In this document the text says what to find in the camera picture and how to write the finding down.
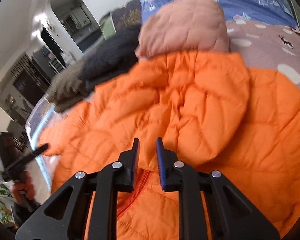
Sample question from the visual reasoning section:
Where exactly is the orange puffer jacket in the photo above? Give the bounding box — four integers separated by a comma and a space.
38, 51, 300, 239

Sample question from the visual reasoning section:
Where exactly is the left hand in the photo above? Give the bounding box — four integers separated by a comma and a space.
10, 171, 35, 205

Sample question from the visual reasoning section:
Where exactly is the green potted plant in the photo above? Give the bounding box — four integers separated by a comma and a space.
0, 180, 14, 226

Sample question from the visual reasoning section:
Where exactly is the olive fleece folded garment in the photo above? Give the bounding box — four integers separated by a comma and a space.
46, 60, 90, 113

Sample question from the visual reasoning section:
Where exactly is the white ladder shelf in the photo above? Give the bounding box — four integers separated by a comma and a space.
49, 57, 65, 74

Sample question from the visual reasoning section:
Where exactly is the white lucky cat figurine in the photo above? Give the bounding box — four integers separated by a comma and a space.
60, 51, 76, 67

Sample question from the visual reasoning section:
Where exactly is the black folded puffer jacket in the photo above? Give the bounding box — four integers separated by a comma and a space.
79, 24, 141, 93

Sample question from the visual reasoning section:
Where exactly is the dark tree-print quilt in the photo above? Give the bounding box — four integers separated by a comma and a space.
98, 0, 142, 31

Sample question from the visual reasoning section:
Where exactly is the pink folded puffer jacket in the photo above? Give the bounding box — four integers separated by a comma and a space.
135, 0, 229, 59

